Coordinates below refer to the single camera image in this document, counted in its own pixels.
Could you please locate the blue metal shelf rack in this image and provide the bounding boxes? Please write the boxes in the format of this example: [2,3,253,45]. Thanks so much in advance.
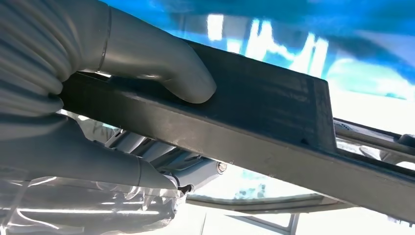
[100,0,415,101]

